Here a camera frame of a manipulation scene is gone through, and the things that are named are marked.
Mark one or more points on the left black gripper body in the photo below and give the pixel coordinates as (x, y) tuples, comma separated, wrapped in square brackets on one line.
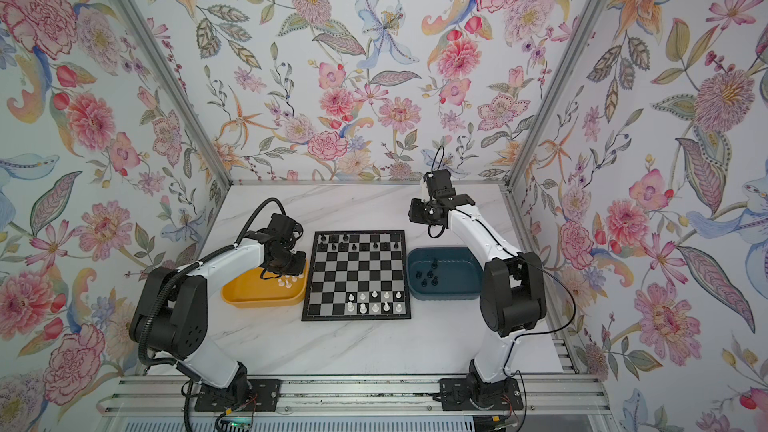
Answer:
[(290, 263)]

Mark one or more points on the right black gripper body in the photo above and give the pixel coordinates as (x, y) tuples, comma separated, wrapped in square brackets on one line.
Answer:
[(423, 213)]

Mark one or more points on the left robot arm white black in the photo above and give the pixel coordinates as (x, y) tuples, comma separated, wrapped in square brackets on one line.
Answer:
[(170, 323)]

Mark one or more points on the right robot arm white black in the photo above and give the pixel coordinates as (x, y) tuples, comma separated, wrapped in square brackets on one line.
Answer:
[(512, 299)]

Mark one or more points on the white chess pieces in tray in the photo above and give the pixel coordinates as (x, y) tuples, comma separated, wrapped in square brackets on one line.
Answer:
[(287, 281)]

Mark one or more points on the black chess pieces on board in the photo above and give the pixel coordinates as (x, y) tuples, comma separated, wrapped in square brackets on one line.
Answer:
[(355, 241)]

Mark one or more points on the black white chess board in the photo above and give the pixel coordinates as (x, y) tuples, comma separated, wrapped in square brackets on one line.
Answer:
[(334, 275)]

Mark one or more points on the black chess pieces in tray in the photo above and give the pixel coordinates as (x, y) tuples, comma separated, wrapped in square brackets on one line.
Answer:
[(428, 276)]

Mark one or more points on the white chess pieces on board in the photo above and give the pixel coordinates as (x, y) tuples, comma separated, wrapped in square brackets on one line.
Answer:
[(376, 303)]

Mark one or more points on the yellow plastic tray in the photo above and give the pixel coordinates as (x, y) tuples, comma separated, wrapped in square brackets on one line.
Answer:
[(249, 286)]

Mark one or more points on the dark teal plastic tray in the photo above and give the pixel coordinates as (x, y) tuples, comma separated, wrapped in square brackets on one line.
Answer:
[(460, 274)]

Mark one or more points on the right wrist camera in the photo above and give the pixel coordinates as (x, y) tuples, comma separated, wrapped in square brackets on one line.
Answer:
[(439, 184)]

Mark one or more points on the right aluminium corner post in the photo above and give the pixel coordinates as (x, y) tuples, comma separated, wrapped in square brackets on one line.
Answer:
[(561, 79)]

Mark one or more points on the aluminium corner post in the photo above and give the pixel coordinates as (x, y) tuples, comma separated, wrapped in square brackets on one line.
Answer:
[(561, 79), (138, 26)]

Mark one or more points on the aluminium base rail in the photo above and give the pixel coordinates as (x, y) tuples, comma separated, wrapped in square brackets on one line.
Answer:
[(361, 395)]

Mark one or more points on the left aluminium corner post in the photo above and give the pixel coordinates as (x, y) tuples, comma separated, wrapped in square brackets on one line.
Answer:
[(138, 26)]

